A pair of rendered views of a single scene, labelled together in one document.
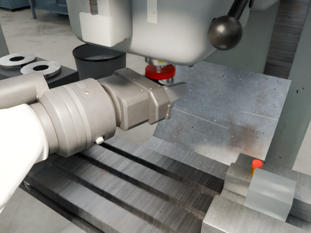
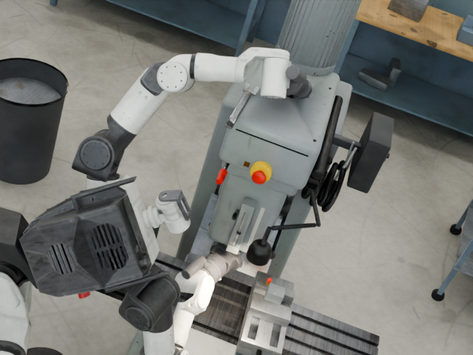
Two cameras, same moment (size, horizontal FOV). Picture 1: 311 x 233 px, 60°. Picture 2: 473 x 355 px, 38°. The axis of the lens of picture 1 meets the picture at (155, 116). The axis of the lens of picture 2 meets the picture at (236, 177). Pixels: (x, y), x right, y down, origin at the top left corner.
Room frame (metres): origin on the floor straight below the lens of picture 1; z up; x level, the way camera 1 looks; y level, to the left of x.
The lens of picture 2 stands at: (-1.09, 0.92, 2.86)
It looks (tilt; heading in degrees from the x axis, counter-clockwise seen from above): 37 degrees down; 330
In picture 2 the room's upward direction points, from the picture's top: 19 degrees clockwise
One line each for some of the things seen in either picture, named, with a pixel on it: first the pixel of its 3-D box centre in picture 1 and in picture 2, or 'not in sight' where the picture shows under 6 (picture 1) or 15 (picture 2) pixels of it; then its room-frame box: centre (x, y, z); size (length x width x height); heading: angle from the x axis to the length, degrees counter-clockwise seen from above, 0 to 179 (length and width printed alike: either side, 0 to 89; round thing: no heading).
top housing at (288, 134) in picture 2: not in sight; (283, 114); (0.40, -0.02, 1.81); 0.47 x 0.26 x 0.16; 147
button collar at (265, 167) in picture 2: not in sight; (261, 171); (0.19, 0.12, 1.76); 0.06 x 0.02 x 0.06; 57
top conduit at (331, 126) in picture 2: not in sight; (327, 133); (0.34, -0.15, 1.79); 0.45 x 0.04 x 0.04; 147
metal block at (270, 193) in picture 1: (268, 198); (274, 295); (0.28, -0.18, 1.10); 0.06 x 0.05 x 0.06; 60
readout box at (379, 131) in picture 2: not in sight; (371, 153); (0.46, -0.45, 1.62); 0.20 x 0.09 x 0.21; 147
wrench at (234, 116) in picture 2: not in sight; (241, 105); (0.32, 0.17, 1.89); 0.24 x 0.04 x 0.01; 145
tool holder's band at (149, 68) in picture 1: (160, 70); not in sight; (0.39, -0.01, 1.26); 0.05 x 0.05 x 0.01
